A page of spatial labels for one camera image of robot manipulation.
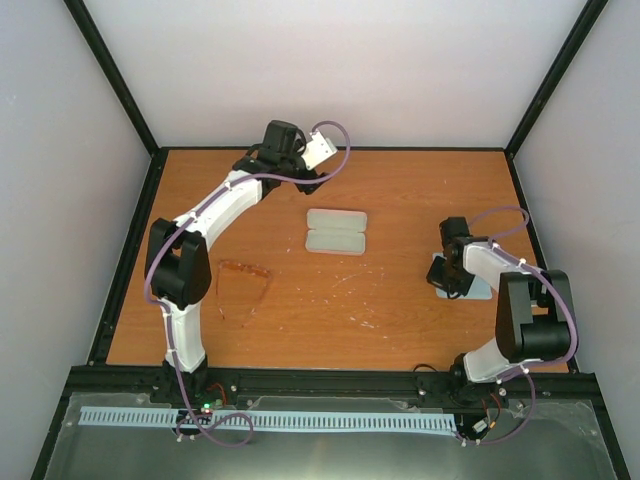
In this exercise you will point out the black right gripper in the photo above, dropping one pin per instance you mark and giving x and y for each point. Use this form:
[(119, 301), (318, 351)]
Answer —
[(433, 278)]

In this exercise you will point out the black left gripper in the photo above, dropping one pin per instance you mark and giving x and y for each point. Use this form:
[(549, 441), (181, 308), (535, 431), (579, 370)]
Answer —
[(306, 188)]

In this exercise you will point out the pink glasses case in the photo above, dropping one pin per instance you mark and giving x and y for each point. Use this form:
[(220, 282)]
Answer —
[(340, 232)]

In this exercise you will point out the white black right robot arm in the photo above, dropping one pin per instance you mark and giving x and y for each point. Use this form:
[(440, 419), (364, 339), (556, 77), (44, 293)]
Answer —
[(535, 324)]

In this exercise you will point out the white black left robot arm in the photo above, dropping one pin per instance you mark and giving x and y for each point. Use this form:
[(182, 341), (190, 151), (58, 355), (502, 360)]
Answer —
[(178, 273)]

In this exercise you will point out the orange transparent sunglasses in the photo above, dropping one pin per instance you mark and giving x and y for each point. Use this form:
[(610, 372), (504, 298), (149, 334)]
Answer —
[(240, 288)]

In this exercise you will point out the light blue cleaning cloth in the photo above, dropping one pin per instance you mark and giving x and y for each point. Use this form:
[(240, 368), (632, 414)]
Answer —
[(480, 289)]

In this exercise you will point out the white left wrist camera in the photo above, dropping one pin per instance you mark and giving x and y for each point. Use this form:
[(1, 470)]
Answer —
[(318, 149)]

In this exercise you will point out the black enclosure frame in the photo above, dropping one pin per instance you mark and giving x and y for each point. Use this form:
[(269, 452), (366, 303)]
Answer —
[(115, 299)]

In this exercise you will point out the grey metal base plate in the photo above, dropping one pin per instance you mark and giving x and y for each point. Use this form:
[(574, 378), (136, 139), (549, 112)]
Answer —
[(521, 440)]

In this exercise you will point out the black aluminium mounting rail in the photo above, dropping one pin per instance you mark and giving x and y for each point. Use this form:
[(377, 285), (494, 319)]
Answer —
[(426, 389)]

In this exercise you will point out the light blue slotted cable duct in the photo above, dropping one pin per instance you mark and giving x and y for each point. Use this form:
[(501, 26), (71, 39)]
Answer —
[(279, 421)]

